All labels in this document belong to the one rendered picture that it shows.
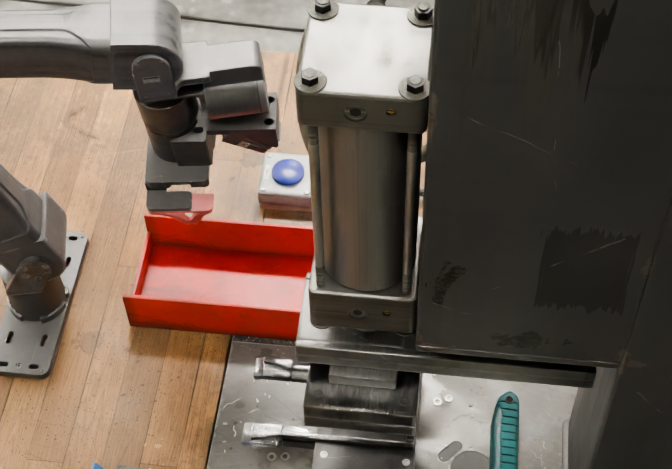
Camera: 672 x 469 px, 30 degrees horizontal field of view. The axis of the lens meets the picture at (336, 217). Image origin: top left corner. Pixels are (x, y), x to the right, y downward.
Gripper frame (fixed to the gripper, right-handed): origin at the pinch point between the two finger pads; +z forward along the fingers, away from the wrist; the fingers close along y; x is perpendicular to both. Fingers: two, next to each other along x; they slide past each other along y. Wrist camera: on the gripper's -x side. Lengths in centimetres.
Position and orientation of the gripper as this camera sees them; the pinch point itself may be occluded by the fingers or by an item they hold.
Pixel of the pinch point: (192, 180)
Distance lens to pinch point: 138.4
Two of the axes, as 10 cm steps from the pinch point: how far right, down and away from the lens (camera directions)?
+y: 0.0, -9.0, 4.4
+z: 0.5, 4.4, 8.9
